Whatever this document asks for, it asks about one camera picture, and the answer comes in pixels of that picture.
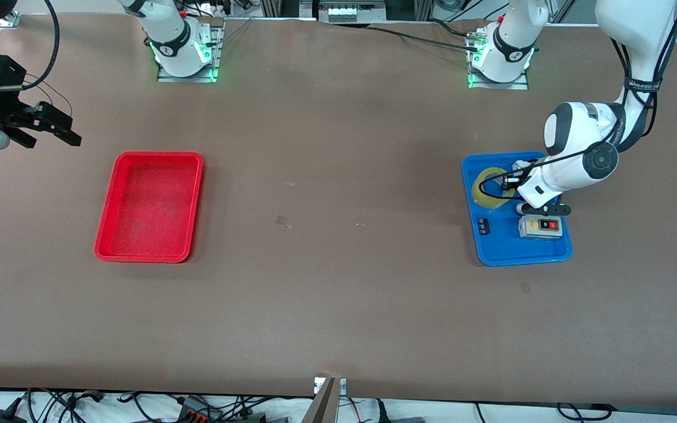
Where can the blue plastic tray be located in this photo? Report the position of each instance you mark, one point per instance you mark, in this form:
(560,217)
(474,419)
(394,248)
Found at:
(503,249)

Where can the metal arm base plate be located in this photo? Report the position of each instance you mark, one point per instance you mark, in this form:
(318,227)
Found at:
(498,86)
(218,53)

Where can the red plastic tray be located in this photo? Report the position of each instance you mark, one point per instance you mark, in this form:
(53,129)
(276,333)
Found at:
(115,241)

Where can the grey push-button switch box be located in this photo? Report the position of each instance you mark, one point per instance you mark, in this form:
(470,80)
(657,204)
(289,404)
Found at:
(540,227)

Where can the aluminium profile bar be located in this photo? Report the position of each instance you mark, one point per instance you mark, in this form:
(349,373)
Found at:
(322,405)

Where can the white circuit breaker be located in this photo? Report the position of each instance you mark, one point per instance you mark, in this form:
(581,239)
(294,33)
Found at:
(523,166)

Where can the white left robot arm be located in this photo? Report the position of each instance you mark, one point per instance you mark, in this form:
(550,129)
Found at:
(638,35)

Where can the white power strip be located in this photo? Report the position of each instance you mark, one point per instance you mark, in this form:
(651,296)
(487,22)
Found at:
(350,13)

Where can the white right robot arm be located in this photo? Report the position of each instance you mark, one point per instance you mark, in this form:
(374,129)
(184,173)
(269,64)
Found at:
(174,35)

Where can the small black terminal block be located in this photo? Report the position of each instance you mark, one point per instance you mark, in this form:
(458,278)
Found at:
(483,227)

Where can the yellow packing tape roll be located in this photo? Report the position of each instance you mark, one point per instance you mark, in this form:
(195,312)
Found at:
(479,195)

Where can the black power adapter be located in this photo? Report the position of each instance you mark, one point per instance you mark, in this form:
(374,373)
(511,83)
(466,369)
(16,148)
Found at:
(0,417)

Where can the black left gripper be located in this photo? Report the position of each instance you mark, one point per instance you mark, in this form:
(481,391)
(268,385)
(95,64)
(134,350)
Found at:
(513,178)

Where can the small metal mounting bracket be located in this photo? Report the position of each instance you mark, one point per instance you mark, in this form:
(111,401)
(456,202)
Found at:
(342,386)

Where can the orange black connector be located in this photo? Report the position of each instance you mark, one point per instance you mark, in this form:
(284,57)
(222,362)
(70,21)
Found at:
(197,408)

